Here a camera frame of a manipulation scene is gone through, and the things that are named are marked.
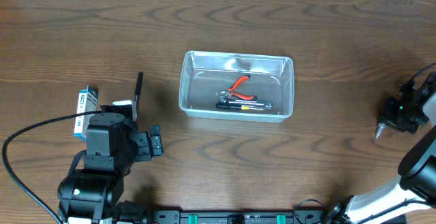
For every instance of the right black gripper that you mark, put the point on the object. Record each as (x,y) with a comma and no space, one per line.
(394,119)

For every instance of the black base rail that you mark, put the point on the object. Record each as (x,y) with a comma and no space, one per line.
(301,214)

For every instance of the black yellow precision screwdriver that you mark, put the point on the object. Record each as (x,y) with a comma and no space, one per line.
(237,106)

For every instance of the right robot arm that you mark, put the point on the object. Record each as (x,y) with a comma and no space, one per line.
(414,186)

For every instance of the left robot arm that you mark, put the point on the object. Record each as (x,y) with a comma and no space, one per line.
(114,144)

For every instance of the silver ratchet wrench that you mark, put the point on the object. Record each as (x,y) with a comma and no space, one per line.
(266,104)

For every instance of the blue white cardboard box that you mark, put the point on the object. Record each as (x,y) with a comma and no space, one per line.
(87,102)

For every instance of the clear plastic container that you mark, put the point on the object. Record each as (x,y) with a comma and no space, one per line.
(243,87)

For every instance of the red black cutting pliers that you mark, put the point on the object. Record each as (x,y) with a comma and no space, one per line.
(233,91)

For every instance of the stubby black yellow screwdriver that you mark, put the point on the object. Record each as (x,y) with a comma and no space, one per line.
(380,128)

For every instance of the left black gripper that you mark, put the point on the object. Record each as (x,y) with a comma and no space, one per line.
(144,142)

